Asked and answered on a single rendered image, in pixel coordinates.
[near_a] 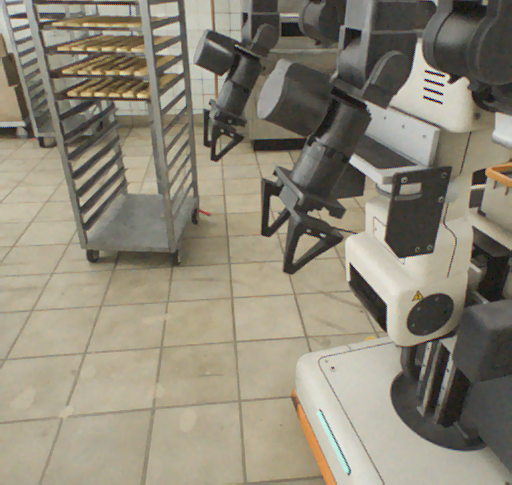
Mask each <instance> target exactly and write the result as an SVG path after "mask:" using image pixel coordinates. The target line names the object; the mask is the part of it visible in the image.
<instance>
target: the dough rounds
mask: <svg viewBox="0 0 512 485"><path fill-rule="evenodd" d="M176 77H177V73H167V74H166V75H165V73H161V74H160V75H158V80H159V89H160V88H162V87H163V86H164V85H166V84H167V83H168V82H171V81H172V80H173V79H174V78H176ZM143 81H144V80H135V79H130V78H97V79H95V80H93V81H90V82H88V83H86V84H84V86H83V87H79V89H74V90H73V91H70V92H68V93H67V94H68V95H67V96H96V97H123V98H150V96H151V93H150V84H149V82H143Z"/></svg>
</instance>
